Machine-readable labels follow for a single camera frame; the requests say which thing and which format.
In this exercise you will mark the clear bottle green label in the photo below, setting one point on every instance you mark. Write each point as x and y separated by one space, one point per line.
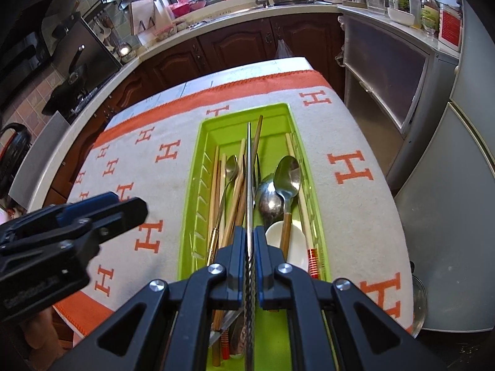
430 15

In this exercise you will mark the glass pot lid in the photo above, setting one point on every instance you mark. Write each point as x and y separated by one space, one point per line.
419 305

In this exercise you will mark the black range hood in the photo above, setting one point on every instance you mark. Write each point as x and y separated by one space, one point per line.
23 27

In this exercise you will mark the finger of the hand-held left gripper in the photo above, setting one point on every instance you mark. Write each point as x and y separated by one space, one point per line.
123 214
92 205

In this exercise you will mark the light bamboo chopstick dark band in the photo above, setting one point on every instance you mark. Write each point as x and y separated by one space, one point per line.
213 185

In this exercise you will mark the orange grey printed blanket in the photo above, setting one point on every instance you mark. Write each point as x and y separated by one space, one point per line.
348 123

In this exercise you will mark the hanging plastic bag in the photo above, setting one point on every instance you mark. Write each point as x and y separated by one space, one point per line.
282 52

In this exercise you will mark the white bowl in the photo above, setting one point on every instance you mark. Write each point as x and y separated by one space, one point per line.
400 17

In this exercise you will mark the pink basin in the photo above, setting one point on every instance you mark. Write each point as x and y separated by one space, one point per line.
180 9

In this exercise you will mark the dark glass stove shield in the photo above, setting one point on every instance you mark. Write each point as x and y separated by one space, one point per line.
96 54

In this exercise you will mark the black gas stove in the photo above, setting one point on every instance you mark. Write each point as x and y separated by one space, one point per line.
83 102

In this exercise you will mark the stainless steel splash panel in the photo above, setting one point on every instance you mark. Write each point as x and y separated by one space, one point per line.
42 154

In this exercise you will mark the red box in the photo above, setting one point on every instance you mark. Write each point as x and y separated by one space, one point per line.
450 27

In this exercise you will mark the black frying pan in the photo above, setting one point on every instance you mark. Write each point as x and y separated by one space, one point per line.
64 92

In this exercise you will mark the steel chopstick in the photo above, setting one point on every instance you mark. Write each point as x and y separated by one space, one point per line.
250 170

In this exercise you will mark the pale cutting board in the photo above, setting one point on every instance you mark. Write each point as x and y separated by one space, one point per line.
149 15

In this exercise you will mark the green plastic utensil tray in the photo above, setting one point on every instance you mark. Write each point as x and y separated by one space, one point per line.
270 123

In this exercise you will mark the pink lidded food container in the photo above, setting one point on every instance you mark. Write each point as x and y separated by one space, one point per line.
165 31

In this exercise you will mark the large steel spoon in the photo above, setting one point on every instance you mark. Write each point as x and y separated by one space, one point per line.
232 168

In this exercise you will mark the brown wooden kitchen cabinets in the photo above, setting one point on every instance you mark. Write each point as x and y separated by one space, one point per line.
232 42

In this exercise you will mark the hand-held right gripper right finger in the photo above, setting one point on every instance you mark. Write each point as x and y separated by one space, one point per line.
261 266

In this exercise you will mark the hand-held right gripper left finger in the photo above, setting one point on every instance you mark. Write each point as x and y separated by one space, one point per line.
236 266

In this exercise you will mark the steel teapot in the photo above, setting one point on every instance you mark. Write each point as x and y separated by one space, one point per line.
125 51

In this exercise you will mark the white plastic bottle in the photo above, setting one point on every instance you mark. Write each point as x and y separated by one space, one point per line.
414 7

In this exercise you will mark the white ceramic spoon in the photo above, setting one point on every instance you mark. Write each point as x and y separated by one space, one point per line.
296 243

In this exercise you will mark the wide steel soup spoon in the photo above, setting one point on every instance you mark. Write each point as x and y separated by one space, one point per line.
268 205

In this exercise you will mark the black red pressure cooker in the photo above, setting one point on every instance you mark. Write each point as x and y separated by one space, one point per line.
13 154

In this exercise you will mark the grey refrigerator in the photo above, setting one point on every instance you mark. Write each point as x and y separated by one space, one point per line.
456 181

